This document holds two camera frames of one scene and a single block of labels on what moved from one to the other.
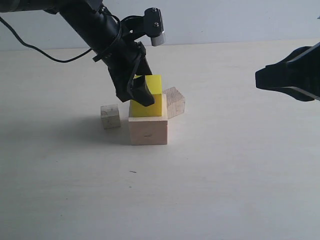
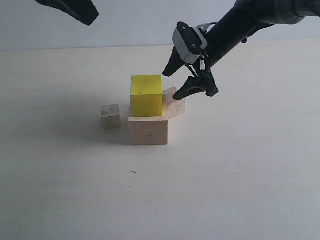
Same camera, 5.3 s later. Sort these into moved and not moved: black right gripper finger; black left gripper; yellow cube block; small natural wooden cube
Moved: black right gripper finger; black left gripper
Not moved: small natural wooden cube; yellow cube block
